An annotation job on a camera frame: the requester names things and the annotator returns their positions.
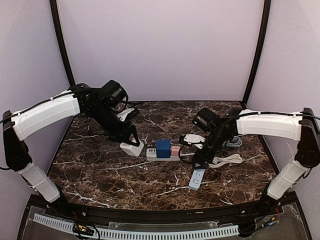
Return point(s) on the slotted cable duct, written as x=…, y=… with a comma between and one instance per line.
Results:
x=128, y=231

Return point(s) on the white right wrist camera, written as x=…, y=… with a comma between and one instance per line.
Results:
x=192, y=140

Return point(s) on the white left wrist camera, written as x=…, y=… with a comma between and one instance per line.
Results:
x=128, y=114

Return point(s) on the white cube socket adapter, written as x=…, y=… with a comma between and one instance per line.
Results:
x=131, y=150

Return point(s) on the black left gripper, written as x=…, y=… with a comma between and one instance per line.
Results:
x=125, y=130

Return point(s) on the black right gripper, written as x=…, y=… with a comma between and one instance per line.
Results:
x=201, y=160

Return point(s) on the pink plug adapter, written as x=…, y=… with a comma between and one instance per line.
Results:
x=175, y=151

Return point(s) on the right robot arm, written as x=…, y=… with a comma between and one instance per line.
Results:
x=297, y=126

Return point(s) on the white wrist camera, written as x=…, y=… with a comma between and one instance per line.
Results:
x=192, y=140
x=128, y=114

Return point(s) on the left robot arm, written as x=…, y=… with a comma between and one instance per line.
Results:
x=107, y=105

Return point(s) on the light blue power strip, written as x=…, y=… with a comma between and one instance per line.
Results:
x=196, y=179

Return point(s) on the blue cube socket adapter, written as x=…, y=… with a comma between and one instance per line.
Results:
x=163, y=148

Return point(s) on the black table frame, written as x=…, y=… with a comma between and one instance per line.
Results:
x=227, y=214

